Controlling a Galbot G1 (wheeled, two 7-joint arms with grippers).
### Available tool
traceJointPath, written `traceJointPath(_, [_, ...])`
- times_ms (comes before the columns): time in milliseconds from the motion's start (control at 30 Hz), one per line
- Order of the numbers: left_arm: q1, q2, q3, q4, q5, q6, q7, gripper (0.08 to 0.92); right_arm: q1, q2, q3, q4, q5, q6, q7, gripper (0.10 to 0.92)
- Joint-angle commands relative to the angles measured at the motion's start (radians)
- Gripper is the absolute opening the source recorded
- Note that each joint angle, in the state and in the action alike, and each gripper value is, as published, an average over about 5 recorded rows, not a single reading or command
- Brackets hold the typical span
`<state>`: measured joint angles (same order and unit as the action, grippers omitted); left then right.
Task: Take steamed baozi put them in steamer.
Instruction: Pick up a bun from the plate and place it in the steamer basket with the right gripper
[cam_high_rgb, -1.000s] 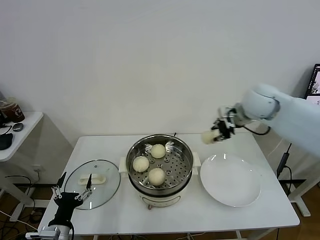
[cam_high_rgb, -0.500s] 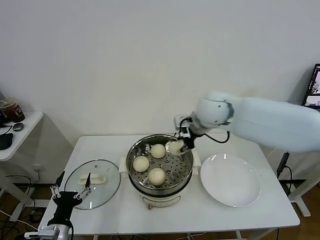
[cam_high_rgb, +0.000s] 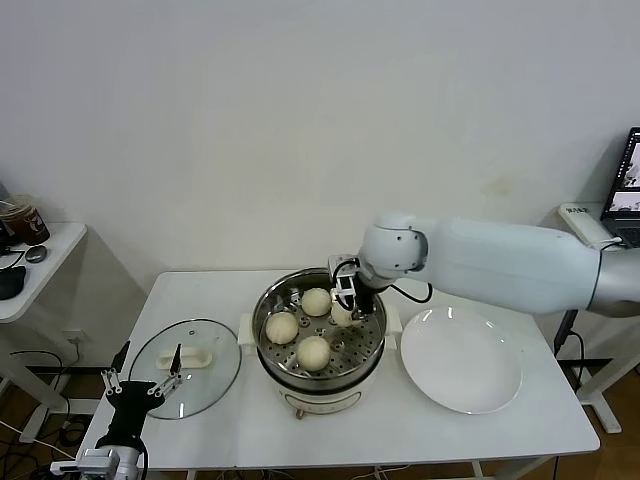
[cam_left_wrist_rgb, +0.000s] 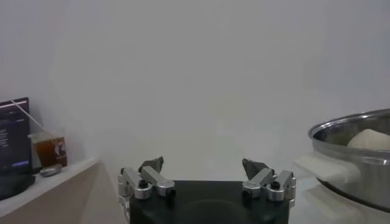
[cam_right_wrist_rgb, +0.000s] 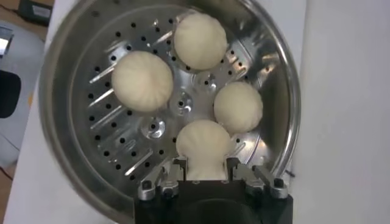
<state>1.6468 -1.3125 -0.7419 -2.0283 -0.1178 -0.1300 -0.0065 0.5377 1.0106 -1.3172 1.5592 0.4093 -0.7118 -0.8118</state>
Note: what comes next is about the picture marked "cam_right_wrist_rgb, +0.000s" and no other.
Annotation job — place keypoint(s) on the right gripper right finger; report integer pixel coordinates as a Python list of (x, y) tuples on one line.
[(243, 175)]

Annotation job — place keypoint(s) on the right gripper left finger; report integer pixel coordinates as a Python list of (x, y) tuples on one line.
[(173, 179)]

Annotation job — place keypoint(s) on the white steamed baozi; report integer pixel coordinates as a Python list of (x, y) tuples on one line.
[(199, 41), (204, 143), (237, 106), (141, 80)]

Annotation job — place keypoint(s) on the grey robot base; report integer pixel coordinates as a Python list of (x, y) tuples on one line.
[(27, 61)]

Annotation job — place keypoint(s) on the stainless steel steamer basket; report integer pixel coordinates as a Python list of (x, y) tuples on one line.
[(100, 143)]

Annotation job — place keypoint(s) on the black power adapter box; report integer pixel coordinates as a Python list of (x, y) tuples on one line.
[(35, 11)]

